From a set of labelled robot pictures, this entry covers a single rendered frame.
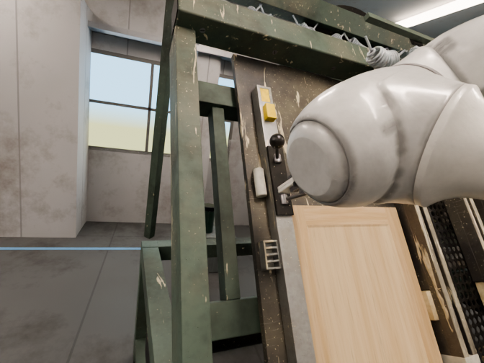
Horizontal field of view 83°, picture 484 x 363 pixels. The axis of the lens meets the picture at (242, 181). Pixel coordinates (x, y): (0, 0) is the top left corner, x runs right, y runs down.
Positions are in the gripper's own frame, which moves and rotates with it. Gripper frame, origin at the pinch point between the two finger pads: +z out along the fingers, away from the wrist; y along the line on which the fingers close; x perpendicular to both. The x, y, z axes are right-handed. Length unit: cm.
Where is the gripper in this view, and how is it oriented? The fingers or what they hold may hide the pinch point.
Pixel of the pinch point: (291, 185)
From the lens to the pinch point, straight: 63.1
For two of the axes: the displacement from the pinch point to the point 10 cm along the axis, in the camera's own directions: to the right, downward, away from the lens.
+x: 9.2, 0.5, 4.0
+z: -3.9, 3.6, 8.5
